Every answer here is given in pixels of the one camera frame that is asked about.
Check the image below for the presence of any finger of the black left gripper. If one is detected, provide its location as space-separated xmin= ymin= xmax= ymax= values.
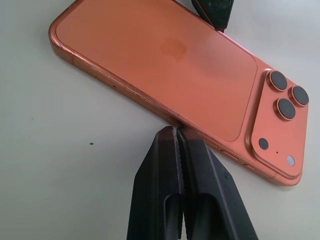
xmin=189 ymin=0 xmax=236 ymax=33

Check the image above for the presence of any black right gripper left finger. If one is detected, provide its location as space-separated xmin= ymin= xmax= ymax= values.
xmin=127 ymin=125 xmax=185 ymax=240

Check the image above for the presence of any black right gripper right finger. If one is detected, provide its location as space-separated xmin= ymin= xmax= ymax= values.
xmin=176 ymin=127 xmax=259 ymax=240

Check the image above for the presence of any orange smartphone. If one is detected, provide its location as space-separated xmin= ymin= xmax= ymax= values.
xmin=48 ymin=0 xmax=312 ymax=187

